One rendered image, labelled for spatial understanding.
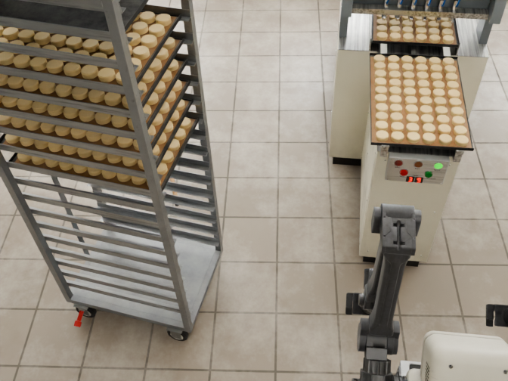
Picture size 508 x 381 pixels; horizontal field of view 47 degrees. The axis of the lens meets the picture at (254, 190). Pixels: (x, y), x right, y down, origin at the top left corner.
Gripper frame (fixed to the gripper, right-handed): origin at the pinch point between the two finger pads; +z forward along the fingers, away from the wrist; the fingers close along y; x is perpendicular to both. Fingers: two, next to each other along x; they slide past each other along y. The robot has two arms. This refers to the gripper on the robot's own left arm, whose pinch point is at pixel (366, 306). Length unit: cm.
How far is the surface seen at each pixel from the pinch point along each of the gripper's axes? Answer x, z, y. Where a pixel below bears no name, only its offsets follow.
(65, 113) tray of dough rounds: -51, -26, 101
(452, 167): -63, 40, -37
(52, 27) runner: -62, -60, 93
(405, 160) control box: -63, 35, -17
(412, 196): -54, 59, -24
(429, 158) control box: -64, 34, -26
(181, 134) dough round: -58, 7, 70
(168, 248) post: -17, 18, 72
